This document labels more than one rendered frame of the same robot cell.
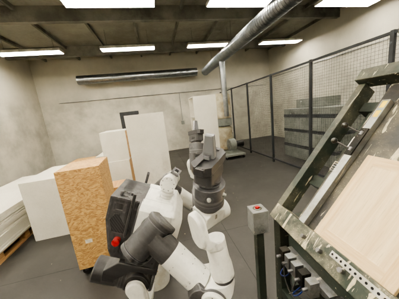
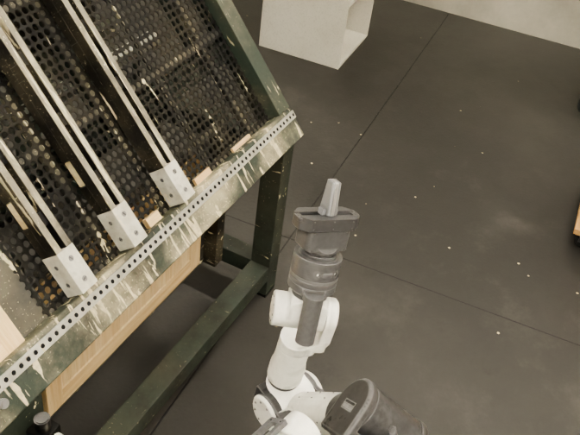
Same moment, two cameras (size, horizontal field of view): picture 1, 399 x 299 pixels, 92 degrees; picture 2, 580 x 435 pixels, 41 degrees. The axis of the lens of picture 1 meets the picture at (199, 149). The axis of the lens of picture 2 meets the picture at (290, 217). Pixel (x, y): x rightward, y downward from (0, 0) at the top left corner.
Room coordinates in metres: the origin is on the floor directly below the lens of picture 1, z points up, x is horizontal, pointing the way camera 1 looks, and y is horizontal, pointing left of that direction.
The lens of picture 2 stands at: (1.44, 0.46, 2.42)
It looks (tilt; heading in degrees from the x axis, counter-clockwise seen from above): 38 degrees down; 210
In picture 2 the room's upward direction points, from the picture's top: 8 degrees clockwise
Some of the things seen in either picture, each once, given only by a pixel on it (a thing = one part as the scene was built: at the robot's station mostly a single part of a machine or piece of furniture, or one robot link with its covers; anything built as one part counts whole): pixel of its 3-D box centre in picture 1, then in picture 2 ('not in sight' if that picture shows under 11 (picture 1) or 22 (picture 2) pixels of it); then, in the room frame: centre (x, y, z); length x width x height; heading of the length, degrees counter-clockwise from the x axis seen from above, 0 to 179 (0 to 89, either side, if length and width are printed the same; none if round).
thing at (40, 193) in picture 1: (65, 196); not in sight; (3.27, 2.48, 0.48); 1.00 x 0.64 x 0.95; 12
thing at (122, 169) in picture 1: (122, 171); not in sight; (4.98, 2.12, 0.36); 0.80 x 0.58 x 0.72; 12
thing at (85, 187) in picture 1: (95, 212); not in sight; (2.19, 1.36, 0.63); 0.50 x 0.42 x 1.25; 15
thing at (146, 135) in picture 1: (152, 161); not in sight; (3.55, 0.90, 0.88); 0.90 x 0.60 x 1.75; 12
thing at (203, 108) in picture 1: (205, 135); not in sight; (5.15, -0.20, 1.03); 0.60 x 0.58 x 2.05; 12
